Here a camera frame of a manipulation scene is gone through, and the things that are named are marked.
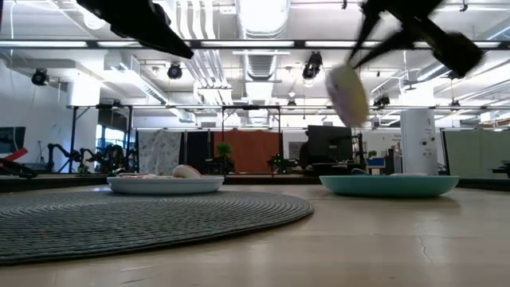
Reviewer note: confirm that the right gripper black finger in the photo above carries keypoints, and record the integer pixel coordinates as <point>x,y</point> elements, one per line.
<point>394,44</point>
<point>370,14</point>

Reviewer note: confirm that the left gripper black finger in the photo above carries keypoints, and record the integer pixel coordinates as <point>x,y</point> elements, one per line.
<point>171,45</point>

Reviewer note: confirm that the pink frosted donut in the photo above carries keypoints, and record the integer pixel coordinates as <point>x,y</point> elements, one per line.
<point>347,97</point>

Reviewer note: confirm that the large orange donut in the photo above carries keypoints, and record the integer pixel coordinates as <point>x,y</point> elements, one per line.
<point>186,171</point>

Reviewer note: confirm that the black ceiling spot lamp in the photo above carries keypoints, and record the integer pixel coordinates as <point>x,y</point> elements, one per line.
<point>40,77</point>
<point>312,65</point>
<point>174,71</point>

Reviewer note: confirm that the pale green partition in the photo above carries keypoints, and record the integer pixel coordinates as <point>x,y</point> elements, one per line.
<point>478,153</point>

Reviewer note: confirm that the patterned curtain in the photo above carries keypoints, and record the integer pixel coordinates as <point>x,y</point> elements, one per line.
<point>159,151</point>

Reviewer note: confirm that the background potted plant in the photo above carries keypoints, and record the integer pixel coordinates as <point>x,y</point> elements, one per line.
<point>224,149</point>

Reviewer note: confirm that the blue box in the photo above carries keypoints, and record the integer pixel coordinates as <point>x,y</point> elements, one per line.
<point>376,162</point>

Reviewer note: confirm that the black monitor cart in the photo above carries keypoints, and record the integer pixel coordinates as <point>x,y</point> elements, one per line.
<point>328,145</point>

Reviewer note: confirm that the background black robot arms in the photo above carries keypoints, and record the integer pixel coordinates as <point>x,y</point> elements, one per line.
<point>107,157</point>

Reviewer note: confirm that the orange panel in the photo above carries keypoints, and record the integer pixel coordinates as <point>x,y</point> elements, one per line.
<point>251,151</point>

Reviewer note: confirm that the light blue plate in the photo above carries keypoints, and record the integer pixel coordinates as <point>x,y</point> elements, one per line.
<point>165,186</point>

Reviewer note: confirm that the green plate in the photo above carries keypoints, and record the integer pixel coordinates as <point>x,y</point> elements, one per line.
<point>388,186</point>

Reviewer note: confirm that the round grey woven mat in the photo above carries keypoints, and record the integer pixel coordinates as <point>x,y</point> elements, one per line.
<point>119,223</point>

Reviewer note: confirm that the dark wall monitor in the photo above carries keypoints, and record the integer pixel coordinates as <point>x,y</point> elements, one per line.
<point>12,139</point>

